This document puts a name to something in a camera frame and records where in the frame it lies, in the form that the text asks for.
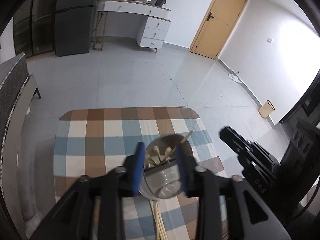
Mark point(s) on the dark grey refrigerator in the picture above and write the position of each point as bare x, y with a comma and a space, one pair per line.
75, 17

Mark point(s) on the white round disc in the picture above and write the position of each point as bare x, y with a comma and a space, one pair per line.
28, 110

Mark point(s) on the black low cabinet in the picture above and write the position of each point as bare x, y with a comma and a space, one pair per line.
300, 110

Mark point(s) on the wooden door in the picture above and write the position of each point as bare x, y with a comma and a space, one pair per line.
217, 20

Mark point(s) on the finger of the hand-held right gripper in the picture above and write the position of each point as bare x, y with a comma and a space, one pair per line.
233, 140

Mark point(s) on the beige trash bin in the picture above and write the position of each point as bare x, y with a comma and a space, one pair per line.
266, 108

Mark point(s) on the white dressing table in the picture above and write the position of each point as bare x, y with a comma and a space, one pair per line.
155, 30

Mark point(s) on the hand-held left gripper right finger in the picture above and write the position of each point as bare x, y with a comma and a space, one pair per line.
182, 167

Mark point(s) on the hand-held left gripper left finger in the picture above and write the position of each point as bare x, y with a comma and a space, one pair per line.
138, 167

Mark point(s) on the grey oval utensil holder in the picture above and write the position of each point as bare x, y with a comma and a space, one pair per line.
162, 182

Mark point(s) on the white wardrobe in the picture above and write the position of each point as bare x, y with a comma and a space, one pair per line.
6, 47

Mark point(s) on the white paper scrap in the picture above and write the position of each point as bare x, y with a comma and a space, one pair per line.
234, 78

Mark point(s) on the checked tablecloth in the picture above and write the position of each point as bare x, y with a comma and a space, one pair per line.
95, 142

